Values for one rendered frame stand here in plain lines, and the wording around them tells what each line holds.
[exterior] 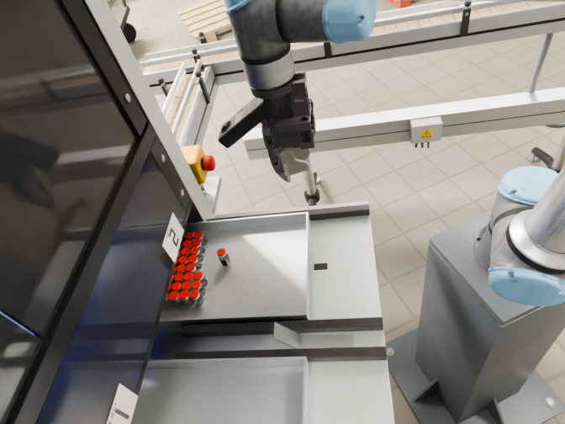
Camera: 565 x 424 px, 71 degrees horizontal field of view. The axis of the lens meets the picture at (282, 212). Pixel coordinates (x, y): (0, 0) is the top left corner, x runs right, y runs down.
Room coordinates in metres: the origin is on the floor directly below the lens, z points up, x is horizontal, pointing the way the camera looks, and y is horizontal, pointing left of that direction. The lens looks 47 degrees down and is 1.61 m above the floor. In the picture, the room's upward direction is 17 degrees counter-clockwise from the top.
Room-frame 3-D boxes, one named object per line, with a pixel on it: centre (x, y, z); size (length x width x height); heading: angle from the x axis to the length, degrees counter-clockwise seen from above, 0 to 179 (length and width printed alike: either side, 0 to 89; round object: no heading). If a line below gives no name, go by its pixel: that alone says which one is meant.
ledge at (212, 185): (0.84, 0.22, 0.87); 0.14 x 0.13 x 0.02; 74
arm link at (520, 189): (0.43, -0.46, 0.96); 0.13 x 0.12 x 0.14; 146
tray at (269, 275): (0.54, 0.14, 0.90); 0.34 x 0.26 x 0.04; 74
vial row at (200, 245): (0.57, 0.23, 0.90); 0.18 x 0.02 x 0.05; 164
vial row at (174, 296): (0.57, 0.25, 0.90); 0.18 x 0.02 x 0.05; 164
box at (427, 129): (1.24, -0.67, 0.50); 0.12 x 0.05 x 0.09; 74
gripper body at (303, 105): (0.56, -0.05, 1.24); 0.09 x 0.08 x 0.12; 74
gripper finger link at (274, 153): (0.54, -0.02, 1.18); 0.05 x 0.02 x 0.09; 164
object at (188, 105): (1.13, 0.25, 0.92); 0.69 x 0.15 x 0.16; 164
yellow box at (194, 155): (0.82, 0.19, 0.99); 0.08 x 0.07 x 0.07; 74
